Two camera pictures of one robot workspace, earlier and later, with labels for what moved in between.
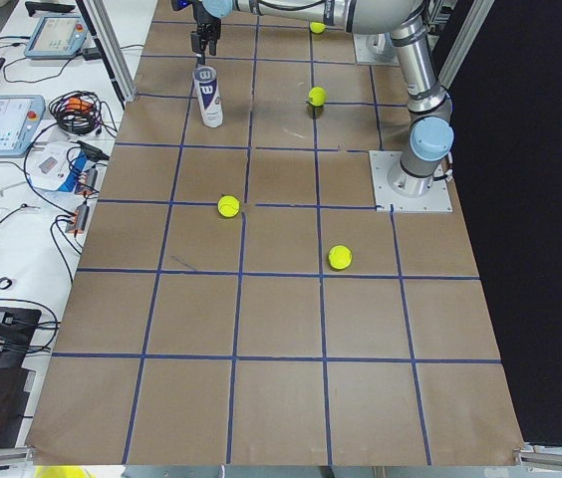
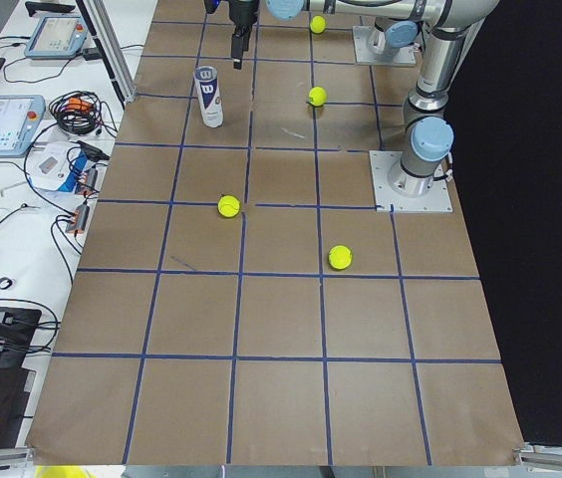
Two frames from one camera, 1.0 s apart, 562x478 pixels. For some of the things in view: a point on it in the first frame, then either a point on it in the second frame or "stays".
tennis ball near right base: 317,27 stays
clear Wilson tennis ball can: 206,84 stays
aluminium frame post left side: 111,49 stays
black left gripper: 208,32 → 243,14
